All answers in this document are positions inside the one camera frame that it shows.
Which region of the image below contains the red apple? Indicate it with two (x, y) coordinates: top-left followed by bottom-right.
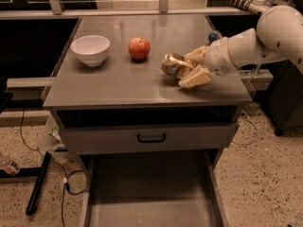
(128, 37), (151, 61)

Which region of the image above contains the white striped handheld device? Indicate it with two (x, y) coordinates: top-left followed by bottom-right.
(223, 0), (268, 15)

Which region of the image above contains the grey metal rail beam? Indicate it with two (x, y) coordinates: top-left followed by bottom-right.
(0, 7), (249, 20)

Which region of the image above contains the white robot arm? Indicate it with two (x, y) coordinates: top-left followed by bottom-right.
(179, 6), (303, 88)

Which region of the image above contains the grey top drawer black handle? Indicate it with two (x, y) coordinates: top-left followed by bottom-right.
(54, 108), (239, 155)

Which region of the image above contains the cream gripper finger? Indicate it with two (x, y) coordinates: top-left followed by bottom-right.
(184, 45), (207, 64)
(178, 65), (212, 88)

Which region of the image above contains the crushed orange soda can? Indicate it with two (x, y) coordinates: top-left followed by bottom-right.
(161, 53), (193, 79)

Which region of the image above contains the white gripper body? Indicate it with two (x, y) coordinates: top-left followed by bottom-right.
(204, 37), (237, 76)

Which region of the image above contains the open grey middle drawer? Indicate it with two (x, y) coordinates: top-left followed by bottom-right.
(79, 150), (229, 227)

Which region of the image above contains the black metal floor bar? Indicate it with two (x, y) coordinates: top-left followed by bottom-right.
(26, 152), (51, 216)

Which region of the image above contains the black floor cable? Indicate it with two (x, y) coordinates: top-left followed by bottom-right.
(18, 108), (87, 227)

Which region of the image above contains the grey drawer cabinet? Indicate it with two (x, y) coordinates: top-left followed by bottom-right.
(42, 14), (253, 168)

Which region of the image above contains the white ceramic bowl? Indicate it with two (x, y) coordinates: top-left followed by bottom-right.
(70, 35), (110, 67)

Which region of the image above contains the blue and silver soda can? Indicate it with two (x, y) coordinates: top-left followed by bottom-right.
(208, 30), (223, 44)

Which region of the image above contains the clear plastic bag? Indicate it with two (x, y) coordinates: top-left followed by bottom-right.
(40, 115), (68, 164)

